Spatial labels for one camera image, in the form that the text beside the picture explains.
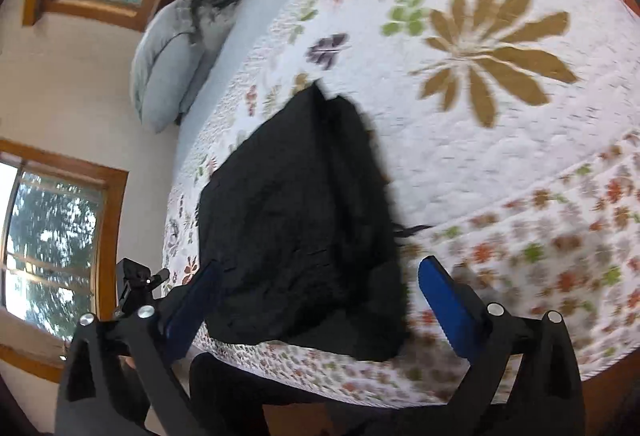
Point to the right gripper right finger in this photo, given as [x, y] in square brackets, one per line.
[523, 377]

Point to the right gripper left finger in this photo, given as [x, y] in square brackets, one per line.
[118, 370]

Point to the black pants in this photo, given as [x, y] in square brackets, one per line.
[298, 226]

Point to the lower wooden framed window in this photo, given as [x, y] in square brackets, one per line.
[60, 221]

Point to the light blue pillow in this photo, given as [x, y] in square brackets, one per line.
[164, 64]

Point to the light blue bed sheet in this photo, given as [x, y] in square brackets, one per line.
[252, 22]

